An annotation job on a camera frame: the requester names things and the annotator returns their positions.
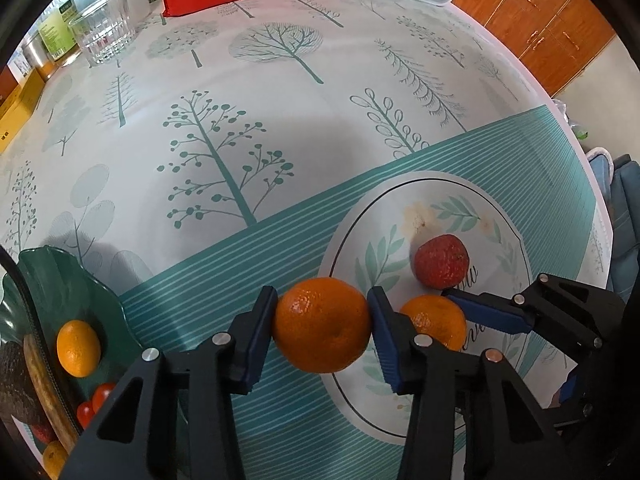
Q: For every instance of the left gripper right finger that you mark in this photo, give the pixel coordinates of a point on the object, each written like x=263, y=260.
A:
x=508, y=435

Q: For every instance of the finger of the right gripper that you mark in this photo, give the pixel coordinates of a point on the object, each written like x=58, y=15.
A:
x=492, y=311

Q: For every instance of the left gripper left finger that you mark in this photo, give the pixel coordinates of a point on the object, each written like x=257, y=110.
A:
x=134, y=434

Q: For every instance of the oval orange mandarin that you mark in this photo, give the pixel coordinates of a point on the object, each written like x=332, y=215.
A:
x=438, y=317

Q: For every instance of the large red tomato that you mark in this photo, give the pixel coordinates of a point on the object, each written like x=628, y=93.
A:
x=101, y=394

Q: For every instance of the red lychee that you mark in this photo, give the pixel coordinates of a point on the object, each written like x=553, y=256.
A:
x=43, y=433
x=441, y=262

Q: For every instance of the small red cherry tomato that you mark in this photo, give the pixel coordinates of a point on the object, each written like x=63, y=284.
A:
x=85, y=414

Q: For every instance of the small yellow kumquat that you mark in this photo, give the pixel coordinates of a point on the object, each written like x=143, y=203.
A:
x=78, y=348

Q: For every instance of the overripe brown banana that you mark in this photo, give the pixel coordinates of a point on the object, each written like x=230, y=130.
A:
x=50, y=400

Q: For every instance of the dark brown avocado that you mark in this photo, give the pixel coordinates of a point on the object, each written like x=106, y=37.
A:
x=18, y=395

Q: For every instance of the round orange mandarin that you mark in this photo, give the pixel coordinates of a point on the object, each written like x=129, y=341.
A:
x=322, y=325

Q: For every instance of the dark green leaf plate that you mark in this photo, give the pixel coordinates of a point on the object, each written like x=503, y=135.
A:
x=42, y=289

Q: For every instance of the patterned tablecloth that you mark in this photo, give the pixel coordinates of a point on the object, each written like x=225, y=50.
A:
x=271, y=141

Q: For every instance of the wooden cabinet right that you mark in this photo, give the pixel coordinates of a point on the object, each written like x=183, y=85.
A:
x=554, y=39

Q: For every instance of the yellow tin box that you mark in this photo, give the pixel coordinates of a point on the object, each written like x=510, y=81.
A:
x=18, y=107

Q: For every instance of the small silver can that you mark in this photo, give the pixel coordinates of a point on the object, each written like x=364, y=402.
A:
x=38, y=56

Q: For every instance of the clear drinking glass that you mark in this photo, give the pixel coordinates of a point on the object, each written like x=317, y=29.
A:
x=103, y=30

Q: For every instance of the green label bottle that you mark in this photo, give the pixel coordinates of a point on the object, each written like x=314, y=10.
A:
x=54, y=27

